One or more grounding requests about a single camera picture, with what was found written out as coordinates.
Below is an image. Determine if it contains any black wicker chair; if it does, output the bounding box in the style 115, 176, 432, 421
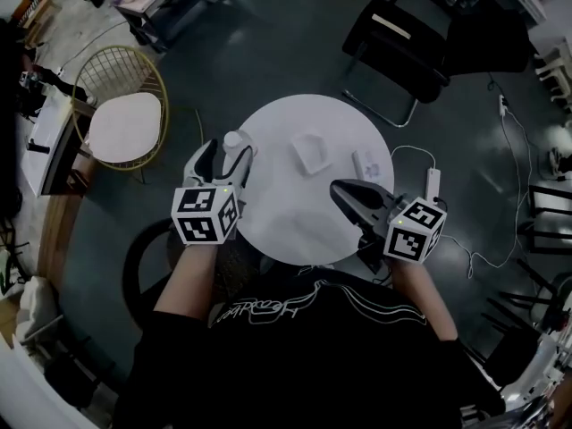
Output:
122, 216, 269, 330

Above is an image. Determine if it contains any white plastic bottle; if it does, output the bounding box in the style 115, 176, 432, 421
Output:
222, 130, 259, 182

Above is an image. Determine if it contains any white tissue packet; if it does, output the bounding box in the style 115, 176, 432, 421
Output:
351, 149, 384, 188

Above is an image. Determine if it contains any black office chair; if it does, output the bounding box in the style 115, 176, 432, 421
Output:
341, 0, 452, 129

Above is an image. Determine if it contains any black slatted chair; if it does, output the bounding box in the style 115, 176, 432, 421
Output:
480, 257, 572, 388

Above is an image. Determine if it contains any white cloth bag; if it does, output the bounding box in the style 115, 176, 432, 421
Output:
16, 274, 62, 343

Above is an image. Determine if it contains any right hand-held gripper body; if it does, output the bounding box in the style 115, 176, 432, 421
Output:
356, 194, 448, 273

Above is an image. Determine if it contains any small white box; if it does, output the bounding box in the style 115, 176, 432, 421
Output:
290, 132, 332, 177

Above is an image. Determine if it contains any white vanity with mirror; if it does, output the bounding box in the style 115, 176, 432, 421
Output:
534, 38, 572, 111

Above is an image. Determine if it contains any round white table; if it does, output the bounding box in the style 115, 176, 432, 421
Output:
235, 94, 395, 267

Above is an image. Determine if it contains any person's left forearm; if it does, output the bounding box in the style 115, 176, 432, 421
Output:
154, 241, 221, 322

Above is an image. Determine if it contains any white power cable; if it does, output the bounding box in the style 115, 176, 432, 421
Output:
391, 105, 535, 281

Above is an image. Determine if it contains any long white power strip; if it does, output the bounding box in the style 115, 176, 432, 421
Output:
426, 166, 442, 203

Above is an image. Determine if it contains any gold wire chair white cushion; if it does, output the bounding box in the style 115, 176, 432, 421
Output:
71, 45, 170, 172

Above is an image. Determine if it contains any person's black shirt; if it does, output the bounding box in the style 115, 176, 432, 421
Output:
114, 264, 509, 429

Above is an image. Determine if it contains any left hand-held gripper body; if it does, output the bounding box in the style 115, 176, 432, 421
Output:
171, 176, 247, 246

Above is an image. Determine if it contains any person's right forearm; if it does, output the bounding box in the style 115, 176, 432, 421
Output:
387, 257, 460, 343

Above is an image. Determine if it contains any white low cabinet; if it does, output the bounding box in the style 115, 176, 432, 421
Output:
20, 94, 97, 196

